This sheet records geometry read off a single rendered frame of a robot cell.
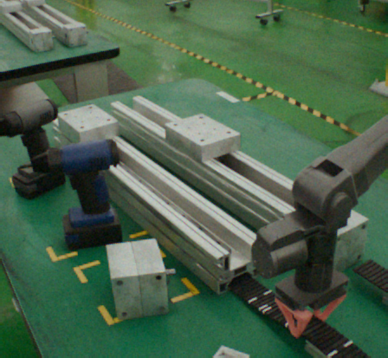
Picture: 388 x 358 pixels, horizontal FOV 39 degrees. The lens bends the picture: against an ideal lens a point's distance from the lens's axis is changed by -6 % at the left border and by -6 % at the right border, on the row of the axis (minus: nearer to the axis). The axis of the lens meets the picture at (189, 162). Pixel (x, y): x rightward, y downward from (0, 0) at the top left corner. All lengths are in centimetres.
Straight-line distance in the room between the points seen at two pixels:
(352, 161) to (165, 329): 42
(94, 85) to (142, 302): 188
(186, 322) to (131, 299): 10
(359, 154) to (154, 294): 42
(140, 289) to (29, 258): 31
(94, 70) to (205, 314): 189
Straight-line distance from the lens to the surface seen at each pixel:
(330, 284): 87
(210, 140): 131
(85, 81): 272
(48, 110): 136
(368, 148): 80
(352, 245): 109
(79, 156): 109
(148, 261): 97
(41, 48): 275
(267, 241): 76
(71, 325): 100
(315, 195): 76
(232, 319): 99
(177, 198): 120
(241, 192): 123
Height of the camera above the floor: 144
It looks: 26 degrees down
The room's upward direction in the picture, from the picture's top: 2 degrees counter-clockwise
